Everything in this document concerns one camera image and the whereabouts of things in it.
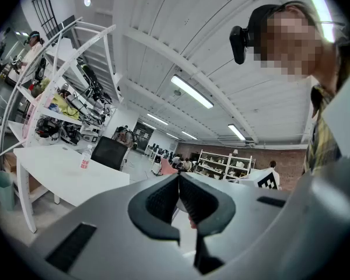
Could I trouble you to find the yellow plaid shirt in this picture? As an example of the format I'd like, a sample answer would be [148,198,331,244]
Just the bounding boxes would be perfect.
[302,39,350,176]

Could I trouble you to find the teal waste bin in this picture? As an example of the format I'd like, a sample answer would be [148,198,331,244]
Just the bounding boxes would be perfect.
[0,170,16,212]

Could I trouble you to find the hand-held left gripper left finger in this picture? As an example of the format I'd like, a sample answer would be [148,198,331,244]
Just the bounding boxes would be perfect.
[127,173,181,246]

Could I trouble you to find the black head-worn camera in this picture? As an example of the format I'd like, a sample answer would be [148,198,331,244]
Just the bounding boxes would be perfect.
[229,3,281,66]

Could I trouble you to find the clear plastic bottle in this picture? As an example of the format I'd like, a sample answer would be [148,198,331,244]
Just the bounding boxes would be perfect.
[80,143,93,170]

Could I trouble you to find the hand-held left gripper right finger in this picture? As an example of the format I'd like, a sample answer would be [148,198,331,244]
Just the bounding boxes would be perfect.
[178,173,237,236]

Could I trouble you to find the brown cardboard box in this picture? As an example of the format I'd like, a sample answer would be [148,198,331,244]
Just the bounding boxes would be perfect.
[2,152,18,172]

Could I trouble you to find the black headset with cables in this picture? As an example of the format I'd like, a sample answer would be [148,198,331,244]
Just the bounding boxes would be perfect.
[77,62,111,102]

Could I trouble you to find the black mesh office chair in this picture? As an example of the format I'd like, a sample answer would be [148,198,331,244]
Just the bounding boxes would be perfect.
[90,135,130,172]

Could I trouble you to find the black cable bundle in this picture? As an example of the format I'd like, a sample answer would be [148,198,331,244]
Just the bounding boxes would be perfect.
[34,117,62,145]

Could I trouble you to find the white storage shelf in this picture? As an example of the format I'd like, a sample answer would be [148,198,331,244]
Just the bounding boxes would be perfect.
[194,149,256,182]

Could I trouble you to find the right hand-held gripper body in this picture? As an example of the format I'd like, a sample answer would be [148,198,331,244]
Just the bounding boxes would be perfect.
[238,167,282,191]

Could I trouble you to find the flower bunch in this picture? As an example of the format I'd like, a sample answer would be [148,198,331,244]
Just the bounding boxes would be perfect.
[30,77,52,97]

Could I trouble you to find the pink chair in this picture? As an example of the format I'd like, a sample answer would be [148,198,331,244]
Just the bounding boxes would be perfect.
[159,156,179,176]

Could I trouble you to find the yellow-green cloth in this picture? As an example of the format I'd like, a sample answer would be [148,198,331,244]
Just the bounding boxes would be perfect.
[51,93,79,119]

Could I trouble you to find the person's head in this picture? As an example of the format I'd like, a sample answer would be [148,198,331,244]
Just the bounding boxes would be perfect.
[261,0,344,95]

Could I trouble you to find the white office desk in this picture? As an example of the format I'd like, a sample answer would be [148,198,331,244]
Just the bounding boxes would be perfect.
[144,143,179,163]

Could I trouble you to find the white perforated shelf rack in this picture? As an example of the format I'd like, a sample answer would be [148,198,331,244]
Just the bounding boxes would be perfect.
[0,17,125,157]

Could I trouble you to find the white square table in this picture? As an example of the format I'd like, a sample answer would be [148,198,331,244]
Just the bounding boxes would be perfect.
[13,143,131,234]

